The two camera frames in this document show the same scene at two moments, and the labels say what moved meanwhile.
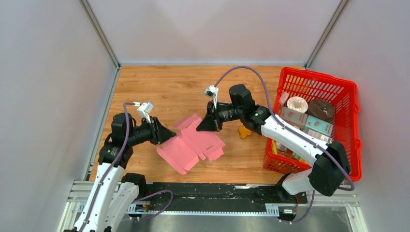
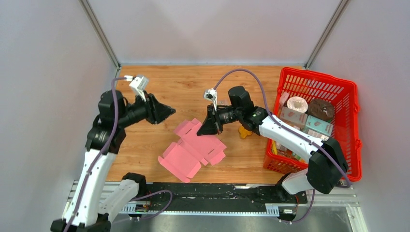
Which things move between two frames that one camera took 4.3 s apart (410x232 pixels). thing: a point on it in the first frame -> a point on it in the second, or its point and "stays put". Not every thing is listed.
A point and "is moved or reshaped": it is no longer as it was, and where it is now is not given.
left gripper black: [159, 134] -> [156, 111]
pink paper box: [184, 150] is moved or reshaped
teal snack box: [319, 125] stays put
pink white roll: [298, 103] stays put
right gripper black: [211, 122] stays put
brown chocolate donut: [321, 108] stays put
